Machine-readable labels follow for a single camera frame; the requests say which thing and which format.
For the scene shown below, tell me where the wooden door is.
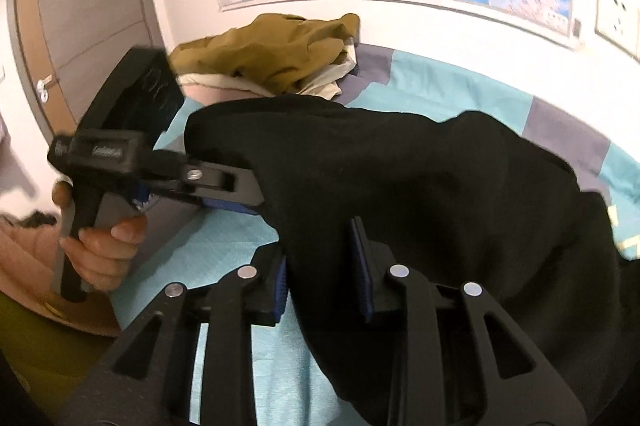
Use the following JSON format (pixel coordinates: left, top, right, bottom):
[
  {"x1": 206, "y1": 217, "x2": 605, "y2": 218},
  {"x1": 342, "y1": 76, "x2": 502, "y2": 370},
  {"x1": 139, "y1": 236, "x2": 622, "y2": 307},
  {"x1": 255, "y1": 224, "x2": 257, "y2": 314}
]
[{"x1": 8, "y1": 0, "x2": 163, "y2": 139}]

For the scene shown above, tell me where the person's left hand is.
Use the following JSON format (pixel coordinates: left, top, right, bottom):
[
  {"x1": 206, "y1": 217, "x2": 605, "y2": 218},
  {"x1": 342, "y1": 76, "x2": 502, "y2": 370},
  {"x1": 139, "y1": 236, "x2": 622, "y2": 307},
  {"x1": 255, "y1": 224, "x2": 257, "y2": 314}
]
[{"x1": 52, "y1": 180, "x2": 149, "y2": 294}]

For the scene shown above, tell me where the pink folded garment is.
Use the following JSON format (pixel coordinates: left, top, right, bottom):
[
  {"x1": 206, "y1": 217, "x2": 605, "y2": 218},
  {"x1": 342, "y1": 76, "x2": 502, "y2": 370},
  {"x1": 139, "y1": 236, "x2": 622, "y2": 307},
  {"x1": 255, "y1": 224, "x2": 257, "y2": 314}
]
[{"x1": 182, "y1": 84, "x2": 262, "y2": 106}]

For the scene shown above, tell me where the teal grey bed sheet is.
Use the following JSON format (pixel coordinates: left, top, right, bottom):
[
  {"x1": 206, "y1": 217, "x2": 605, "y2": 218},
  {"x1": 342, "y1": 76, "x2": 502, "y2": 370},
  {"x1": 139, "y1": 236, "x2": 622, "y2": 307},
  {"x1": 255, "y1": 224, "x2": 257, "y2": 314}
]
[{"x1": 106, "y1": 42, "x2": 640, "y2": 426}]

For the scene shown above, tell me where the black coat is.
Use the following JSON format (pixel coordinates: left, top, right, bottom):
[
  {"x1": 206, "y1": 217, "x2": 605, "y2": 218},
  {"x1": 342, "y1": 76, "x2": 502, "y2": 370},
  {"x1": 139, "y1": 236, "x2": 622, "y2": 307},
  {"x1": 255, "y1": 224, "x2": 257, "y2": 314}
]
[{"x1": 184, "y1": 96, "x2": 639, "y2": 425}]

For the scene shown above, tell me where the mustard folded garment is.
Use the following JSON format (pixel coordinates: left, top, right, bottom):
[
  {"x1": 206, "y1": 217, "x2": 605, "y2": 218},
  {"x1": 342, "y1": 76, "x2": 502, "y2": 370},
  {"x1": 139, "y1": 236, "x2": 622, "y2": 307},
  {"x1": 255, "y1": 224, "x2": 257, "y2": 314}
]
[{"x1": 169, "y1": 13, "x2": 360, "y2": 94}]

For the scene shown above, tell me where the pink sweater sleeve left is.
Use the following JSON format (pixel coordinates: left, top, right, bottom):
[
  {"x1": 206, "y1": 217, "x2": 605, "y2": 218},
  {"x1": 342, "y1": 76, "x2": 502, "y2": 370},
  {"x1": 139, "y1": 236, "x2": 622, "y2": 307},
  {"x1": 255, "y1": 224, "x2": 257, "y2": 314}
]
[{"x1": 1, "y1": 219, "x2": 120, "y2": 337}]

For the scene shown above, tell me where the white wall socket panel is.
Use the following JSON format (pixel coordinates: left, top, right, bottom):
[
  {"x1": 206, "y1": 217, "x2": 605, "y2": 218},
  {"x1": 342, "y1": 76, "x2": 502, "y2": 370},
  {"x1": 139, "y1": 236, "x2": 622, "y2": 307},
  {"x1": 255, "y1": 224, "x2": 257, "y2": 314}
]
[{"x1": 596, "y1": 0, "x2": 639, "y2": 60}]

